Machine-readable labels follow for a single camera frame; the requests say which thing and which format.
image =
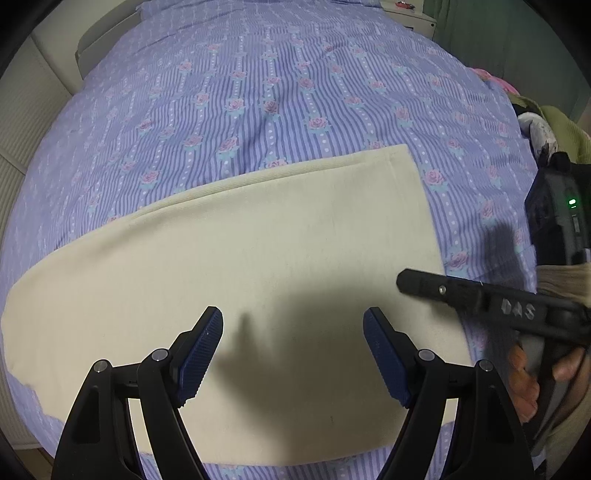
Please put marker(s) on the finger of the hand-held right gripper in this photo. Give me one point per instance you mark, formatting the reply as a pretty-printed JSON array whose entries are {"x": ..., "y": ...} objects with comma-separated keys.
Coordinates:
[{"x": 443, "y": 288}]

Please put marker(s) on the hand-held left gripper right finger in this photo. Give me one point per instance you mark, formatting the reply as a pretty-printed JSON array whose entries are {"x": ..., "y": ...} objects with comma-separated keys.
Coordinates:
[{"x": 385, "y": 360}]

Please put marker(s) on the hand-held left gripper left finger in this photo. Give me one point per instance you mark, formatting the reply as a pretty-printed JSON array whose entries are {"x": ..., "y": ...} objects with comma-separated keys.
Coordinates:
[{"x": 201, "y": 355}]

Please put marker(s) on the cream pants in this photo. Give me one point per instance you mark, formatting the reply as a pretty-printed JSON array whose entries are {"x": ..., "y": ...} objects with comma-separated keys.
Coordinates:
[{"x": 277, "y": 240}]

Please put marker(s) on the person's right forearm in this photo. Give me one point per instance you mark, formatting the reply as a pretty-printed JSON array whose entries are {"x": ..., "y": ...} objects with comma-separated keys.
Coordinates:
[{"x": 563, "y": 279}]

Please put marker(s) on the person's right hand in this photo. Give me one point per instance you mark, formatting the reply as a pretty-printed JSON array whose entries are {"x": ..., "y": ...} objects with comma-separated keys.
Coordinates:
[{"x": 524, "y": 387}]

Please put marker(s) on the olive green garment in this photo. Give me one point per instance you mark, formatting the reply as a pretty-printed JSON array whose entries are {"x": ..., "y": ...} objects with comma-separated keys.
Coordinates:
[{"x": 568, "y": 134}]

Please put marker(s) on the white dark patterned garment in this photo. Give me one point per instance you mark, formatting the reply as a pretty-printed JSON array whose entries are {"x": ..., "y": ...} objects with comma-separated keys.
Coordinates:
[{"x": 540, "y": 134}]

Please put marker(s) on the pink cloth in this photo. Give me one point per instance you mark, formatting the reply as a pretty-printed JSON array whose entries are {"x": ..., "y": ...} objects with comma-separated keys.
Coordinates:
[{"x": 496, "y": 81}]

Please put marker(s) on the green curtain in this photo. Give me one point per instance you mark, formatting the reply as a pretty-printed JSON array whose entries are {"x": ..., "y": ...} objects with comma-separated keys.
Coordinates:
[{"x": 508, "y": 37}]

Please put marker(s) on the white nightstand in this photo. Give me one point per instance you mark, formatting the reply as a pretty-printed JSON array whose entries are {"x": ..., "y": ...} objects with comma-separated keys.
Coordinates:
[{"x": 415, "y": 21}]

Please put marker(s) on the small red item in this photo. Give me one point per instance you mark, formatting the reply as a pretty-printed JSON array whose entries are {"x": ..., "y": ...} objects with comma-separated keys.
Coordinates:
[{"x": 406, "y": 4}]

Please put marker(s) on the blue floral duvet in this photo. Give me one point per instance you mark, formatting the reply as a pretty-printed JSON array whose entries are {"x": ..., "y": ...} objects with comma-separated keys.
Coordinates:
[{"x": 277, "y": 92}]

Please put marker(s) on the grey upholstered bed frame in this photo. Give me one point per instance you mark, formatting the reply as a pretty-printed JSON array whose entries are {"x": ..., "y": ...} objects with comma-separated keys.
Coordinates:
[{"x": 101, "y": 41}]

